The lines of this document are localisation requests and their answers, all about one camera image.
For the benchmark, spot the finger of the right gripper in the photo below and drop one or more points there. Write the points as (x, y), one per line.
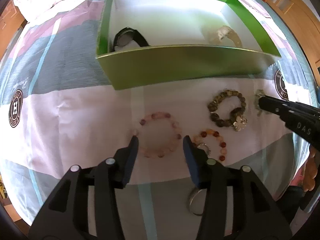
(279, 107)

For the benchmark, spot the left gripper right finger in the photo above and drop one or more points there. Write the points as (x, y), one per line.
(237, 204)

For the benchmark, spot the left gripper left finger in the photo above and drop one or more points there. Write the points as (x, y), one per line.
(64, 215)

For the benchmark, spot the thin metal bangle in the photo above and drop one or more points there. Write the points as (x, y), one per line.
(195, 201)

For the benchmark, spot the cream white wristwatch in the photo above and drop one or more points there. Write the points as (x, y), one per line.
(225, 32)

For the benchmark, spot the black wristwatch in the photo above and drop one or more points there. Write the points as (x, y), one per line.
(127, 35)

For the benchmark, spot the pink grey patterned bedsheet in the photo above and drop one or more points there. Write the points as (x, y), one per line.
(59, 109)

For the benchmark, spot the green cardboard box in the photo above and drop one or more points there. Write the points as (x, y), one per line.
(176, 31)

